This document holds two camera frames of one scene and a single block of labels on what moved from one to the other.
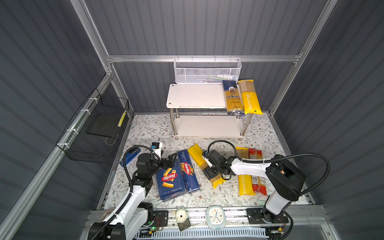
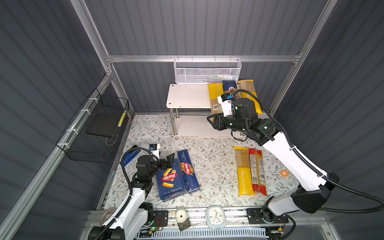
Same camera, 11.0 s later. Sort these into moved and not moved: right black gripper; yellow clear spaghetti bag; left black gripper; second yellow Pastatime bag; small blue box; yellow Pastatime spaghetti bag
Moved: right black gripper; yellow clear spaghetti bag
Not moved: left black gripper; second yellow Pastatime bag; small blue box; yellow Pastatime spaghetti bag
